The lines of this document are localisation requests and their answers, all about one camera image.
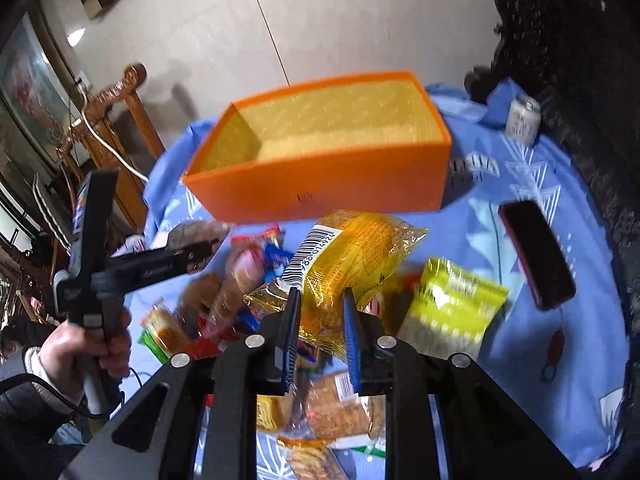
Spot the framed wall picture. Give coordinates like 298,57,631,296
1,15,79,166

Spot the lime green snack packet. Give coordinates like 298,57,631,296
397,257,509,359

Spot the small cake packet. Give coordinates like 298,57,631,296
139,300,191,363

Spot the blue snack packet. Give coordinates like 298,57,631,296
262,243,294,282

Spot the red keychain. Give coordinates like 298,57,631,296
541,328,565,382

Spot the orange storage box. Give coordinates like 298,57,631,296
182,72,452,224

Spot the blue patterned tablecloth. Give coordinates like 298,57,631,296
143,73,629,474

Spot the dark carved wooden sofa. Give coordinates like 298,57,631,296
464,0,639,479

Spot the carved wooden chair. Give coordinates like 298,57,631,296
56,63,165,231

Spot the brown snack packet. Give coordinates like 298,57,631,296
165,220,234,273

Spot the dark red smartphone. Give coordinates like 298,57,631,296
498,200,576,311

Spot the biscuit packet clear wrapper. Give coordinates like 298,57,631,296
304,370,385,441

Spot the white drink can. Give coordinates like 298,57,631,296
506,93,541,148

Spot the pink sausage snack packet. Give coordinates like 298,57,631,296
207,240,265,334

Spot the white cable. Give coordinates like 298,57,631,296
77,79,151,183

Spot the orange cracker packet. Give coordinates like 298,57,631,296
277,437,348,480

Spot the large yellow snack bag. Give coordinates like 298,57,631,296
244,210,427,359

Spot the person left hand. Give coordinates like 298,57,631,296
30,309,131,404

